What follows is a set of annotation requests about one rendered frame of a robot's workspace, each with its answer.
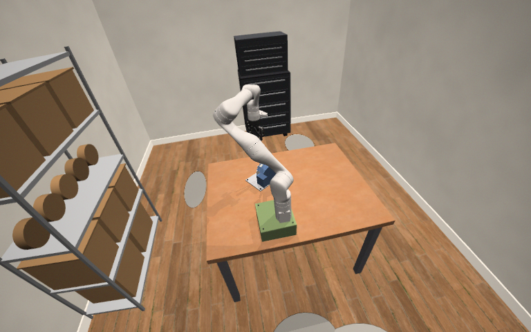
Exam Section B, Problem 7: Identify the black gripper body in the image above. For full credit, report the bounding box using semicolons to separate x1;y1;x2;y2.
248;119;261;131

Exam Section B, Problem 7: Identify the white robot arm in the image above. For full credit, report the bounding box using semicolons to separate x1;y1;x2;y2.
213;84;294;223

